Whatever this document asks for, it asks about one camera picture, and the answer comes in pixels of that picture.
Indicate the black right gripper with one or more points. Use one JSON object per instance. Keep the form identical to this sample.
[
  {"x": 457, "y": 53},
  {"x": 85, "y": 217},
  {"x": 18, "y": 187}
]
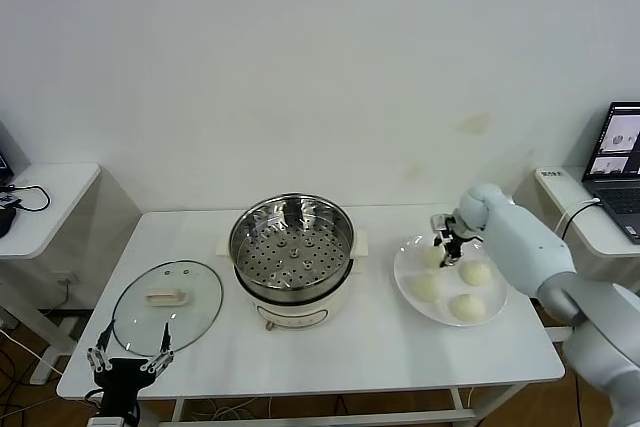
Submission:
[{"x": 462, "y": 233}]

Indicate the white wall socket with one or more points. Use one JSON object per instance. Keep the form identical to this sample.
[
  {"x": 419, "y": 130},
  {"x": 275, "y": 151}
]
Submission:
[{"x": 65, "y": 278}]

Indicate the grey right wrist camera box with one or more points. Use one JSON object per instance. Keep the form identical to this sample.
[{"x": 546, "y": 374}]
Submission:
[{"x": 440, "y": 223}]

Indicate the black computer mouse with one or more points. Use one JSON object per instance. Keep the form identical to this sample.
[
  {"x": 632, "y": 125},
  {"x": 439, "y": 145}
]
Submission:
[{"x": 6, "y": 222}]

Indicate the small black usb hub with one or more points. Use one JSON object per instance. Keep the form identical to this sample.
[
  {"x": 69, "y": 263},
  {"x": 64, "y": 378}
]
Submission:
[{"x": 7, "y": 201}]

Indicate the white steamed baozi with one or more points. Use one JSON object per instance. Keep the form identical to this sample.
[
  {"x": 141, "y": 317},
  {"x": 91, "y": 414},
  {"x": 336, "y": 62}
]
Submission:
[
  {"x": 467, "y": 308},
  {"x": 426, "y": 288},
  {"x": 475, "y": 273},
  {"x": 429, "y": 258}
]

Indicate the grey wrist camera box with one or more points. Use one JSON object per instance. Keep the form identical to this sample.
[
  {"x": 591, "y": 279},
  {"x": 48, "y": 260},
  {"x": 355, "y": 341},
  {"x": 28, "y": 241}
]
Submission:
[
  {"x": 107, "y": 422},
  {"x": 440, "y": 223}
]

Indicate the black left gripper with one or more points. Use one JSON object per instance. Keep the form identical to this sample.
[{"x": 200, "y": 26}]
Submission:
[{"x": 120, "y": 377}]

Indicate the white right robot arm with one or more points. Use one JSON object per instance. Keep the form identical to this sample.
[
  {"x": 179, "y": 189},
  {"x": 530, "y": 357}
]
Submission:
[{"x": 525, "y": 247}]

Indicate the perforated steel steamer basket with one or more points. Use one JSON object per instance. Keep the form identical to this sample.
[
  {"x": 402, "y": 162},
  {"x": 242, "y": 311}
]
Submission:
[{"x": 320, "y": 257}]

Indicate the white side table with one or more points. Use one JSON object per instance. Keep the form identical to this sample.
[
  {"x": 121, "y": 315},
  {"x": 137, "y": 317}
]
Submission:
[
  {"x": 50, "y": 207},
  {"x": 550, "y": 192}
]

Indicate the black laptop with lit screen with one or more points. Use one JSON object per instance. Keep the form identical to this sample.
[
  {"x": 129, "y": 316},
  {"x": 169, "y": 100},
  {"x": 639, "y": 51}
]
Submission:
[{"x": 12, "y": 152}]

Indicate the white round plate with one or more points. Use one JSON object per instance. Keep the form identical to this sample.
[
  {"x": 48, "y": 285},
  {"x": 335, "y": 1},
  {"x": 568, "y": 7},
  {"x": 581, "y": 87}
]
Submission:
[{"x": 405, "y": 272}]

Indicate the white rectangular table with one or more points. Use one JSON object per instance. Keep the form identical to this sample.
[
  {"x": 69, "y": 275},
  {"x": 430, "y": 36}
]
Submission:
[{"x": 457, "y": 399}]

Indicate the small printed label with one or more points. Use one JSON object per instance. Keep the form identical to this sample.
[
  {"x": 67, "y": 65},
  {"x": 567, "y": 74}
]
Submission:
[{"x": 550, "y": 173}]

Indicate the grey open laptop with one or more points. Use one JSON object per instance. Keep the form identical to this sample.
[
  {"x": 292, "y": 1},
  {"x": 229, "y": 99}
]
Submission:
[{"x": 615, "y": 197}]

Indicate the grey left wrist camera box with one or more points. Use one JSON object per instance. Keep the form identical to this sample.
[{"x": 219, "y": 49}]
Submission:
[{"x": 107, "y": 422}]

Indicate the cream electric cooking pot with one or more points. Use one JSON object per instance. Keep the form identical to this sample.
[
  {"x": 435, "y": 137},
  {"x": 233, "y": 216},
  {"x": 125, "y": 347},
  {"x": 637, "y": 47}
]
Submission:
[{"x": 300, "y": 314}]

